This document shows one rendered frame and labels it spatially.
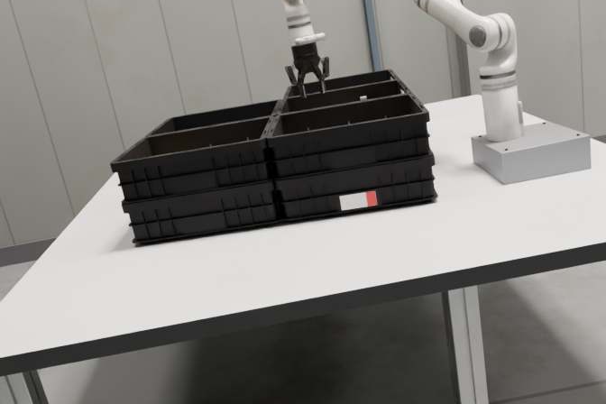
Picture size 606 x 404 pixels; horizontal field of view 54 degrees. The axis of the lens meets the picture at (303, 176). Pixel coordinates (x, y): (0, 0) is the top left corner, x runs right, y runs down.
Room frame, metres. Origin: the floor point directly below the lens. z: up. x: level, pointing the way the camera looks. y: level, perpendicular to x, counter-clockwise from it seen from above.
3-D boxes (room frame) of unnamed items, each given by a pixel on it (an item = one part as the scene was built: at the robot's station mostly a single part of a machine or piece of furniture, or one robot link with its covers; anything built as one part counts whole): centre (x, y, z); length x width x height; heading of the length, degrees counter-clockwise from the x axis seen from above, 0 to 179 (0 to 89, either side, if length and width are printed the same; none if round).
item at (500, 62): (1.58, -0.56, 1.03); 0.09 x 0.09 x 0.17; 30
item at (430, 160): (1.54, -0.14, 0.76); 0.40 x 0.30 x 0.12; 85
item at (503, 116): (1.57, -0.56, 0.87); 0.09 x 0.09 x 0.17; 2
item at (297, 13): (1.80, -0.06, 1.24); 0.09 x 0.07 x 0.15; 18
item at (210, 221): (1.58, 0.26, 0.76); 0.40 x 0.30 x 0.12; 85
